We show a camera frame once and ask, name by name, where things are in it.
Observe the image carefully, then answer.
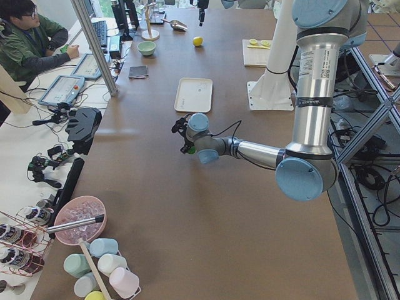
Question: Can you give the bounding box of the steel scoop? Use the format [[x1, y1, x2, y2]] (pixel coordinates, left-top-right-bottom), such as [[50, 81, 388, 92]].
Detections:
[[162, 19, 188, 32]]

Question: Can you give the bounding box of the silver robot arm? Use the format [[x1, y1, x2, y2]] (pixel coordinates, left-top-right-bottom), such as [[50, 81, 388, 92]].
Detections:
[[172, 1, 368, 201]]

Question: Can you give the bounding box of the green lime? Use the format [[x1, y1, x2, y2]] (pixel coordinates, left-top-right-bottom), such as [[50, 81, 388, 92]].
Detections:
[[186, 146, 196, 154]]

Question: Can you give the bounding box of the wooden mug tree stand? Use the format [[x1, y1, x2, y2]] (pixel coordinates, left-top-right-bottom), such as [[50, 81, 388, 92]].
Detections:
[[141, 2, 160, 41]]

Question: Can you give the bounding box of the black monitor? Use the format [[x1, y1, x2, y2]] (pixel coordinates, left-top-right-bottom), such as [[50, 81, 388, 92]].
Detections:
[[111, 0, 139, 41]]

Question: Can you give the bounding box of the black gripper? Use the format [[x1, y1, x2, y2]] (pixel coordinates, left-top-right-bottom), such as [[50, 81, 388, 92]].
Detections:
[[197, 0, 209, 26], [180, 139, 194, 154]]

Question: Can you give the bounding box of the upper teach pendant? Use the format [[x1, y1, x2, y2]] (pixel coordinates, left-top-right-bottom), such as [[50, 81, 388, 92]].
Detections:
[[71, 53, 101, 81]]

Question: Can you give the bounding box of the mint green bowl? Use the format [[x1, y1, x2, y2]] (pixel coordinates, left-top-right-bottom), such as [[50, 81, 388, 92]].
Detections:
[[137, 41, 156, 56]]

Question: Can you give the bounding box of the grey folded cloth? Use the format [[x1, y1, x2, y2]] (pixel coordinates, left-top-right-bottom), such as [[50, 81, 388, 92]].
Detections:
[[128, 65, 149, 79]]

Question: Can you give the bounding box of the copper bottle rack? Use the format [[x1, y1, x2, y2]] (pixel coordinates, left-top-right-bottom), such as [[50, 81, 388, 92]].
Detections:
[[1, 211, 52, 277]]

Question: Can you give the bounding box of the yellow lemon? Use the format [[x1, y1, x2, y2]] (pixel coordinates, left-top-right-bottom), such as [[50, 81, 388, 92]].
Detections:
[[192, 36, 204, 48]]

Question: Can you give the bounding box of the aluminium frame post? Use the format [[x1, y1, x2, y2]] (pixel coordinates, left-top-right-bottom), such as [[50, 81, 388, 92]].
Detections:
[[70, 0, 118, 97]]

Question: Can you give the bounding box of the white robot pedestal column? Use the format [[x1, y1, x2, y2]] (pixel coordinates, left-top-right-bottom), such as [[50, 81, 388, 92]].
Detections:
[[247, 0, 297, 111]]

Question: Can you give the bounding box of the bamboo cutting board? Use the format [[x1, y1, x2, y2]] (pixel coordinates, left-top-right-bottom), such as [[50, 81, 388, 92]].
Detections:
[[242, 39, 272, 68]]

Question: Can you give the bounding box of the pink bowl with ice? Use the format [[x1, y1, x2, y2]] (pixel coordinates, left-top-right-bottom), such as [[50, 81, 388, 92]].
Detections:
[[53, 195, 108, 246]]

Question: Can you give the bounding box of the seated person green jacket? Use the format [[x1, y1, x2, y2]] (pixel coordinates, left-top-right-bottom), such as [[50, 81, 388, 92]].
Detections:
[[1, 1, 79, 87]]

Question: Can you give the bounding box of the teach pendant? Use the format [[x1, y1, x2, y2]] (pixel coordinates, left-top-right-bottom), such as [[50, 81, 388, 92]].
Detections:
[[71, 53, 101, 81], [38, 75, 86, 107]]

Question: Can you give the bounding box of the cream rabbit tray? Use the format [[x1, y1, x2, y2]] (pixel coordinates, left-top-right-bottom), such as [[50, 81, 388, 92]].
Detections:
[[174, 77, 213, 113]]

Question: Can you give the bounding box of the lower teach pendant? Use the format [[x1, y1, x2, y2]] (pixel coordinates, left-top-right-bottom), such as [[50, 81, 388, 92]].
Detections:
[[38, 75, 86, 107]]

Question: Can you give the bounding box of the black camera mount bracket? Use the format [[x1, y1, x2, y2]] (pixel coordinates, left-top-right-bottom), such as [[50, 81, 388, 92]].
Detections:
[[171, 114, 191, 137]]

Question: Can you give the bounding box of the pastel cups rack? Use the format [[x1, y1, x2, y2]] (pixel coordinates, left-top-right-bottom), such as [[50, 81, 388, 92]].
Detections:
[[63, 238, 142, 299]]

